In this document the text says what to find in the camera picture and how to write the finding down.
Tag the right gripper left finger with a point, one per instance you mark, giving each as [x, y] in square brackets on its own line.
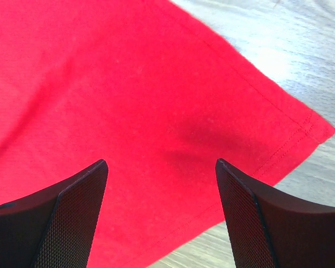
[55, 226]

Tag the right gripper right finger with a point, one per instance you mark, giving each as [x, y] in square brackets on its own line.
[270, 228]

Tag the red t shirt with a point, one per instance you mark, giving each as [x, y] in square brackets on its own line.
[155, 93]

